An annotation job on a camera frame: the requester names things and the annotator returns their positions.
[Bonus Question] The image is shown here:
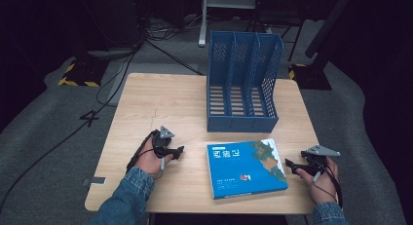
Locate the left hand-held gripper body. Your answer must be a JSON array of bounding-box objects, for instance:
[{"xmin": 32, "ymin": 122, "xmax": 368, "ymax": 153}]
[{"xmin": 151, "ymin": 126, "xmax": 176, "ymax": 160}]

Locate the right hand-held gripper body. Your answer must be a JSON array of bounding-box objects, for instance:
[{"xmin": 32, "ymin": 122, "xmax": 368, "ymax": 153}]
[{"xmin": 300, "ymin": 144, "xmax": 342, "ymax": 177}]

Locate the blue book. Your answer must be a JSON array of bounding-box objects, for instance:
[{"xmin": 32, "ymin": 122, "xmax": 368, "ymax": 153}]
[{"xmin": 206, "ymin": 137, "xmax": 289, "ymax": 201}]

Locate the blue plastic file rack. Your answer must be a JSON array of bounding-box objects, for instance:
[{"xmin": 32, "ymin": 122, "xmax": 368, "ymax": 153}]
[{"xmin": 206, "ymin": 29, "xmax": 284, "ymax": 133}]

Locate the person's left hand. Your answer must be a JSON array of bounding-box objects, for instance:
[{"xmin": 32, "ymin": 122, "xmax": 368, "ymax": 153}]
[{"xmin": 133, "ymin": 136, "xmax": 174, "ymax": 178}]

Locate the person's right hand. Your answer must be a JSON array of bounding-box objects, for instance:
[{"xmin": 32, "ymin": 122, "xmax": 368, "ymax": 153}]
[{"xmin": 295, "ymin": 156, "xmax": 340, "ymax": 206}]

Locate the grey tag on table edge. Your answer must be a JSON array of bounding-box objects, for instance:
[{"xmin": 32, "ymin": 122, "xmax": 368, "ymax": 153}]
[{"xmin": 82, "ymin": 175, "xmax": 107, "ymax": 188}]

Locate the black stand base striped tape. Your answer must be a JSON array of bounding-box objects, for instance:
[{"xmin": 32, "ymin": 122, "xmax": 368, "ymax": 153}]
[
  {"xmin": 287, "ymin": 62, "xmax": 333, "ymax": 92},
  {"xmin": 57, "ymin": 54, "xmax": 111, "ymax": 89}
]

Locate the black metal stand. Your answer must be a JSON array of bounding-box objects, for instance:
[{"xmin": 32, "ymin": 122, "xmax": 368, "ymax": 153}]
[{"xmin": 245, "ymin": 0, "xmax": 308, "ymax": 62}]

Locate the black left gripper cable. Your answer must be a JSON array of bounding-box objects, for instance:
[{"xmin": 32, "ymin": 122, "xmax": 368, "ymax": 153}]
[{"xmin": 125, "ymin": 130, "xmax": 161, "ymax": 174}]

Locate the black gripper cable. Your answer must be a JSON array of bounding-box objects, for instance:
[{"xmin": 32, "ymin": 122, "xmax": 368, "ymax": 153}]
[
  {"xmin": 312, "ymin": 161, "xmax": 344, "ymax": 210},
  {"xmin": 125, "ymin": 130, "xmax": 161, "ymax": 174}
]

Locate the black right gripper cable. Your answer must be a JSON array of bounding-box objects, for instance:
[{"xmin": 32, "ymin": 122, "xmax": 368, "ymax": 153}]
[{"xmin": 312, "ymin": 161, "xmax": 344, "ymax": 210}]

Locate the long black floor cable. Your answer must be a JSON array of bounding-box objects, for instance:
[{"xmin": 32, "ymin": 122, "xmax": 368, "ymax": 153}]
[{"xmin": 0, "ymin": 39, "xmax": 144, "ymax": 213}]

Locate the white metal desk frame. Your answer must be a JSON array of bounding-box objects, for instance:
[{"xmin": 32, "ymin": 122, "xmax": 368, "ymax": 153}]
[{"xmin": 198, "ymin": 0, "xmax": 282, "ymax": 48}]

